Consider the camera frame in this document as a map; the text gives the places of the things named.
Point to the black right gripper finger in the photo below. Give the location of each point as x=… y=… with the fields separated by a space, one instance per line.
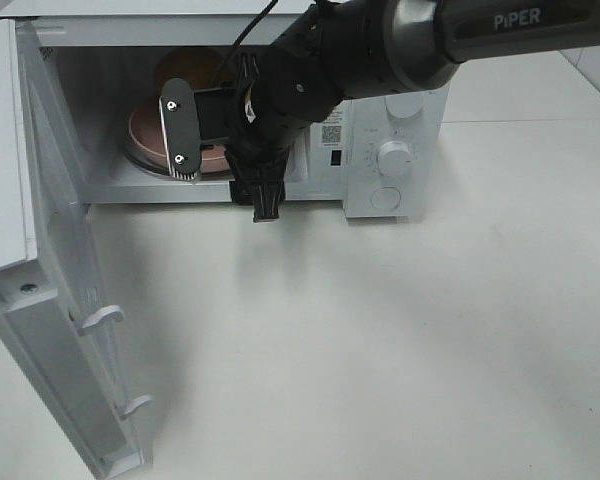
x=240 y=193
x=267 y=190

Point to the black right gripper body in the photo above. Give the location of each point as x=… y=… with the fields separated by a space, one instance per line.
x=281 y=92

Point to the burger with lettuce and tomato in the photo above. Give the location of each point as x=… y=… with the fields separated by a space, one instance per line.
x=197 y=65

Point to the pink round plate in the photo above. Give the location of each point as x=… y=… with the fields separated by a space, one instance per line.
x=145 y=130

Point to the white round door button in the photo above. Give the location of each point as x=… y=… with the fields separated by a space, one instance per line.
x=386 y=199

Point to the white microwave door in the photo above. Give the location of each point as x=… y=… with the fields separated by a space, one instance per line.
x=55 y=318

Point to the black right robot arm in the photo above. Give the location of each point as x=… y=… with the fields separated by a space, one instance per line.
x=364 y=49

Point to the white warning label sticker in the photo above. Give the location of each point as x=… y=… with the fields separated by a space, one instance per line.
x=335 y=128

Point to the white microwave oven body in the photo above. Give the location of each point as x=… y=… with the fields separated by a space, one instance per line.
x=101 y=57

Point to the white upper power knob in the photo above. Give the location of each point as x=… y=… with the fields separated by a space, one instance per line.
x=403 y=106

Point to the white lower timer knob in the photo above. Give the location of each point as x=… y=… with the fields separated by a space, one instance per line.
x=394 y=159

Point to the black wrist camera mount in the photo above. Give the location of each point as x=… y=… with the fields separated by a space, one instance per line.
x=192 y=121

